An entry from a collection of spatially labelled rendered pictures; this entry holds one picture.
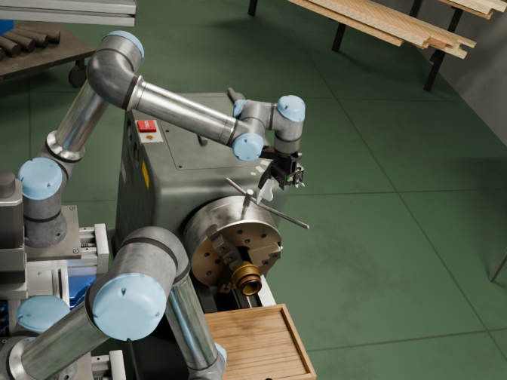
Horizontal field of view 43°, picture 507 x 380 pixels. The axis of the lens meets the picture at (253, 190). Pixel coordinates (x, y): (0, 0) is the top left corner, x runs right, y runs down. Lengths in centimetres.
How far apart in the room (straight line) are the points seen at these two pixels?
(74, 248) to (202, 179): 47
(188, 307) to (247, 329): 87
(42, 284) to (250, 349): 68
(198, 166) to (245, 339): 60
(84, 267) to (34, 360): 74
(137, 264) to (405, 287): 286
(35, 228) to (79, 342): 74
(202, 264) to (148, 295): 101
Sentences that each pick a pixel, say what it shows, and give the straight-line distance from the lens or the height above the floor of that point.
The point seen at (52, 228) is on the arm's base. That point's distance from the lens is 196.
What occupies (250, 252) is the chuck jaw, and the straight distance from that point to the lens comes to 212.
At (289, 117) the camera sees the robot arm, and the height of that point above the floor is 168.
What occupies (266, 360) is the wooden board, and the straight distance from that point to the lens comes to 214.
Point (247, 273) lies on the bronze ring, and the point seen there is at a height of 112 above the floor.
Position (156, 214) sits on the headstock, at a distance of 213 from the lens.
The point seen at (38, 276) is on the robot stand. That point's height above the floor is 107.
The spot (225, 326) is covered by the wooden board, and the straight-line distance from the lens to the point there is 218.
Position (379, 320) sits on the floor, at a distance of 363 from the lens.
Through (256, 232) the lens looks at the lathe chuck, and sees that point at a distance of 208.
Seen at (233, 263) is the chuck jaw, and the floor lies 112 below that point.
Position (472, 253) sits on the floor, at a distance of 434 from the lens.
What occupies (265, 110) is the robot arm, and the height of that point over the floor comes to 167.
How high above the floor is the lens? 256
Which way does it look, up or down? 38 degrees down
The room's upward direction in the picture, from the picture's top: 14 degrees clockwise
